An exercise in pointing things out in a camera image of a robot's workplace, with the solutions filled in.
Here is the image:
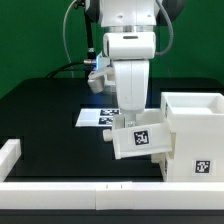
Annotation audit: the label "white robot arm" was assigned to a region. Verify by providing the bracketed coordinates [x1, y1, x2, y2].
[85, 0, 186, 127]

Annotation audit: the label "large white drawer cabinet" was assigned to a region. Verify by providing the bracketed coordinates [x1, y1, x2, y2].
[161, 92, 224, 182]

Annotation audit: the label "black camera stand pole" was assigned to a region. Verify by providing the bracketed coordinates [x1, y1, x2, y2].
[74, 0, 100, 60]

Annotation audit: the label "white marker tag board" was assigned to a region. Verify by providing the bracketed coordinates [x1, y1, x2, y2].
[75, 108, 120, 127]

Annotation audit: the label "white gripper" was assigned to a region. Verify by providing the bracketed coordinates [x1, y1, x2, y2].
[103, 31, 156, 127]

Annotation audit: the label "black cables on table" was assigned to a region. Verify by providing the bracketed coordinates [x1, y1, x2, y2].
[44, 61, 98, 80]

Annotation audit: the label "white drawer with knob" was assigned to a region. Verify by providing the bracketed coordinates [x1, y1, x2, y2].
[151, 152, 173, 182]

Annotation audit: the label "grey cable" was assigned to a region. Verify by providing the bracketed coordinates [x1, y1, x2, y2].
[62, 0, 81, 79]

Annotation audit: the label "white front rail bar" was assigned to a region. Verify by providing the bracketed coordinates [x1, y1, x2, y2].
[0, 182, 224, 210]

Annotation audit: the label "white left rail block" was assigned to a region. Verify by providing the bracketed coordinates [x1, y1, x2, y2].
[0, 139, 21, 183]

